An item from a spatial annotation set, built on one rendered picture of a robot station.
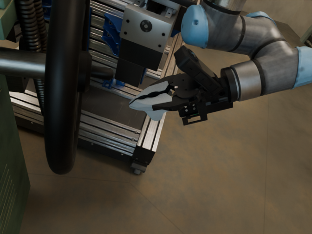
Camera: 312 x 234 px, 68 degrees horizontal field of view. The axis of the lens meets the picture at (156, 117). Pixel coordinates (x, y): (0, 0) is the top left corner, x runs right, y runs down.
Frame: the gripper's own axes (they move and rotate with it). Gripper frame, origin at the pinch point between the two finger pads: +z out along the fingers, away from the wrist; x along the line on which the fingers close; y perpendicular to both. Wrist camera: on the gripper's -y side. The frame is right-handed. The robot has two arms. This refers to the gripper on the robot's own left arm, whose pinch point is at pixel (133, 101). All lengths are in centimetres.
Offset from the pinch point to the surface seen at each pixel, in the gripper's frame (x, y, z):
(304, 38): 240, 185, -199
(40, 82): 0.1, -10.0, 14.4
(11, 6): -2.2, -23.3, 9.1
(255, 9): 303, 157, -154
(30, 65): -7.8, -17.7, 8.7
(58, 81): -18.3, -21.1, 0.7
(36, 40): -0.1, -17.4, 10.1
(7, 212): -5, 26, 48
